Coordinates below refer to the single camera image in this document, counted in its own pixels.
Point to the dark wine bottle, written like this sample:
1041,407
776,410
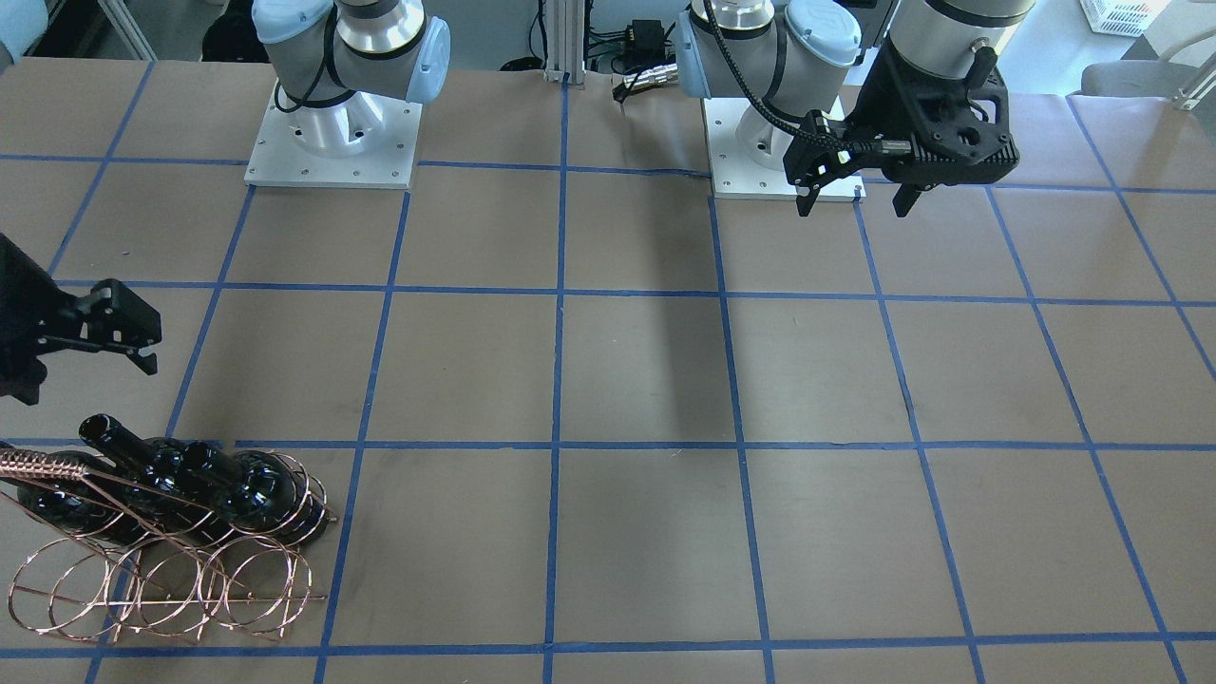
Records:
164,486
259,493

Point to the copper wire wine basket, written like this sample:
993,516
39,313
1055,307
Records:
77,589

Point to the black power adapter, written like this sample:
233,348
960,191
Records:
645,40

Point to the silver robot arm image-left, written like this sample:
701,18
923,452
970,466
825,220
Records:
351,80

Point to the dark wine bottle in basket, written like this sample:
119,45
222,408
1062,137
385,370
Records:
259,493

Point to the white base plate image-right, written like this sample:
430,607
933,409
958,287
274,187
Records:
747,153

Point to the silver robot arm image-right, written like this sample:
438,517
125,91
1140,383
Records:
791,59

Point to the white plastic crate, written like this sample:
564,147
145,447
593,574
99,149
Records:
1121,18

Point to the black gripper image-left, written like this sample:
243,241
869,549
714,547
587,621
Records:
21,313

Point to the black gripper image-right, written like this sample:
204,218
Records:
876,106

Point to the dark wine bottle basket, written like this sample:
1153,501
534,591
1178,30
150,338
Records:
76,508

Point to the white base plate image-left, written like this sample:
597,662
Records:
365,141

